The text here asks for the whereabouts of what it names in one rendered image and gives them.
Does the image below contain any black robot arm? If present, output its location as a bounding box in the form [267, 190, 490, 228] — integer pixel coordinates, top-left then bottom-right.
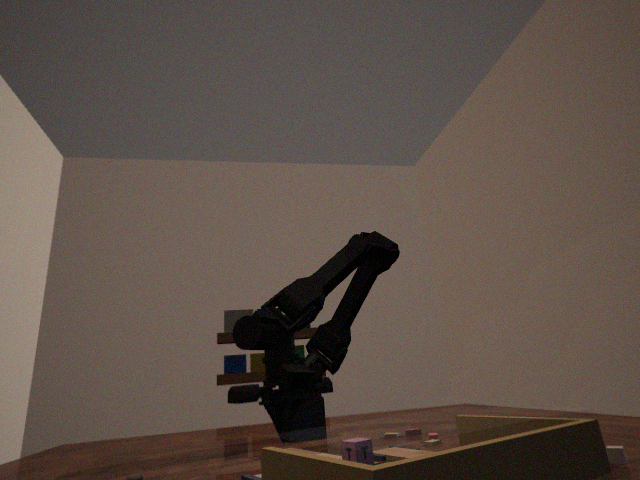
[233, 231, 400, 390]

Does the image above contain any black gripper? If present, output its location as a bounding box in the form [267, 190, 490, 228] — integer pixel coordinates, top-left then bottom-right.
[228, 349, 333, 434]

